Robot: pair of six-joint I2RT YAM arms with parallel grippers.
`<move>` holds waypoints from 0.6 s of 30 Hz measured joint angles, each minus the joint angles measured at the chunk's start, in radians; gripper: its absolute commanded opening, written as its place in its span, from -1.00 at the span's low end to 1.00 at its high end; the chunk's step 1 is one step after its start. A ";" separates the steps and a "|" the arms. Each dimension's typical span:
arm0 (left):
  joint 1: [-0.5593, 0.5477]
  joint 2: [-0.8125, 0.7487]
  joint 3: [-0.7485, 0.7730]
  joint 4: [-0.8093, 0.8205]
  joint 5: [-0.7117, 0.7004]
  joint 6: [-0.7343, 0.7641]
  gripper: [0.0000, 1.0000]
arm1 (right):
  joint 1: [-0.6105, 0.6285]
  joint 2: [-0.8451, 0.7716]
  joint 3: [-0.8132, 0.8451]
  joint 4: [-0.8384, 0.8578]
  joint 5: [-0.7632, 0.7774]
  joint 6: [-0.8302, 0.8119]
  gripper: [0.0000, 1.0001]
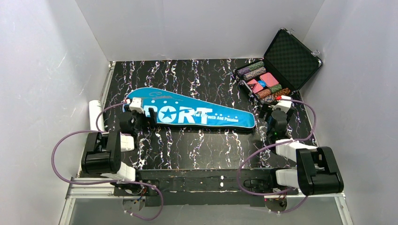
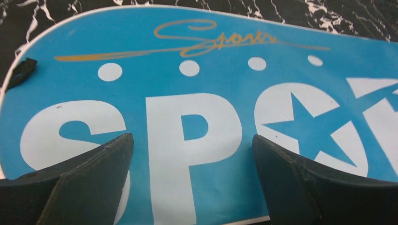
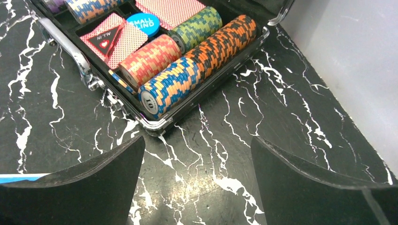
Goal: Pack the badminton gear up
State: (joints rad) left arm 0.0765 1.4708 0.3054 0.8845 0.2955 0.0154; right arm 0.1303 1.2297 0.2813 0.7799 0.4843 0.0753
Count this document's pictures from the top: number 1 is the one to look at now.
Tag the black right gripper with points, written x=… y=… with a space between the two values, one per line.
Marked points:
x=271 y=109

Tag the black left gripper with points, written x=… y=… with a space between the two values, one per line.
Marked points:
x=142 y=116

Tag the blue racket cover bag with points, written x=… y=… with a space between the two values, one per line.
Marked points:
x=179 y=110

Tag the silver shuttlecock tube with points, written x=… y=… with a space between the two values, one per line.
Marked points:
x=96 y=116

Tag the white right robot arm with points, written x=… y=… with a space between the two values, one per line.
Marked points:
x=316 y=171

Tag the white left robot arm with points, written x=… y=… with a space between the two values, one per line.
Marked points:
x=102 y=153

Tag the pink playing card deck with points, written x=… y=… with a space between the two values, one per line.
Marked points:
x=269 y=79

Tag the black poker chip case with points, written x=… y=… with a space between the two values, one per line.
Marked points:
x=287 y=59

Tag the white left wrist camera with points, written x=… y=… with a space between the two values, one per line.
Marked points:
x=135 y=105

